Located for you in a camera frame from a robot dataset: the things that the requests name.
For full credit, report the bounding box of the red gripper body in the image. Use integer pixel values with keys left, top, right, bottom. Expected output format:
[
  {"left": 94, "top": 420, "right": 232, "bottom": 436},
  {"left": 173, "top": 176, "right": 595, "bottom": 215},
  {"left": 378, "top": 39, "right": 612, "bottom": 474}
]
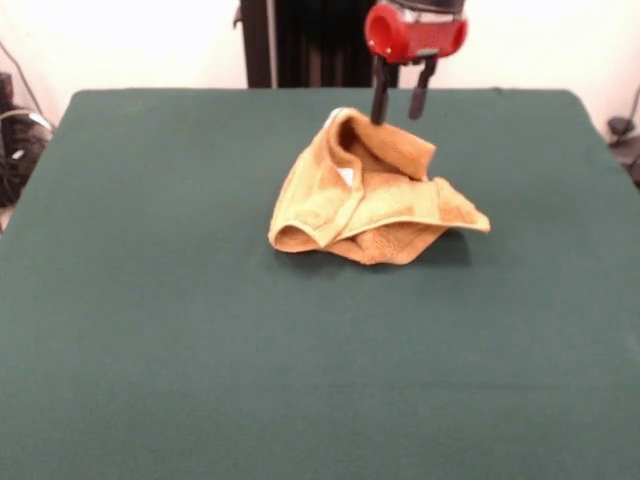
[{"left": 364, "top": 3, "right": 470, "bottom": 67}]

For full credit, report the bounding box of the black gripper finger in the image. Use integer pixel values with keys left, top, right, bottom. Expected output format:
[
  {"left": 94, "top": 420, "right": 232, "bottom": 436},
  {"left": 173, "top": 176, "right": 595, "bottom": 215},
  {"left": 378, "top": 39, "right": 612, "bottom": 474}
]
[
  {"left": 408, "top": 54, "right": 438, "bottom": 121},
  {"left": 370, "top": 57, "right": 397, "bottom": 125}
]

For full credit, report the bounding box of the tan terry towel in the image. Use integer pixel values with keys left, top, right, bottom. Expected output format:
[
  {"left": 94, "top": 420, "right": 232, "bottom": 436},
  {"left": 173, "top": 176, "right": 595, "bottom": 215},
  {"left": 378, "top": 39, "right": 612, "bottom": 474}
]
[{"left": 268, "top": 106, "right": 493, "bottom": 266}]

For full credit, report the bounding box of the dark green table cloth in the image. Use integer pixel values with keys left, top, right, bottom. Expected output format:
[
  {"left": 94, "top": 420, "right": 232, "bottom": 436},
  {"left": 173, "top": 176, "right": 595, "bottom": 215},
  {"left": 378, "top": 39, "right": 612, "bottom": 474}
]
[{"left": 0, "top": 87, "right": 640, "bottom": 480}]

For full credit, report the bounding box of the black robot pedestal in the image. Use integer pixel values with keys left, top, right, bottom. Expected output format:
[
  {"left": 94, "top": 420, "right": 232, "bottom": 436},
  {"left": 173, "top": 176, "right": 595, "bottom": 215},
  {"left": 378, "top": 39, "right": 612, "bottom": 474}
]
[{"left": 233, "top": 0, "right": 401, "bottom": 90}]

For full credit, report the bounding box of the thin grey cable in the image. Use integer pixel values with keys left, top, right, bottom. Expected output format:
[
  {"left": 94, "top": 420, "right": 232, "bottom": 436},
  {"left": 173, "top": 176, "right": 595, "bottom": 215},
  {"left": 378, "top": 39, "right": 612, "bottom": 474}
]
[{"left": 0, "top": 39, "right": 56, "bottom": 134}]

